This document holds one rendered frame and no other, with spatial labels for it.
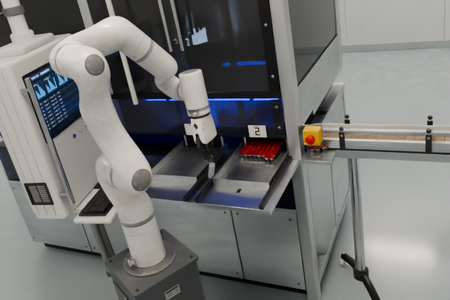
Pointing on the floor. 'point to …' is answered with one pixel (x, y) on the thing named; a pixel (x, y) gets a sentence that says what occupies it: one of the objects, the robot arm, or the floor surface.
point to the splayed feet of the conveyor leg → (359, 275)
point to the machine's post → (292, 120)
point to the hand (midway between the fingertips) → (208, 153)
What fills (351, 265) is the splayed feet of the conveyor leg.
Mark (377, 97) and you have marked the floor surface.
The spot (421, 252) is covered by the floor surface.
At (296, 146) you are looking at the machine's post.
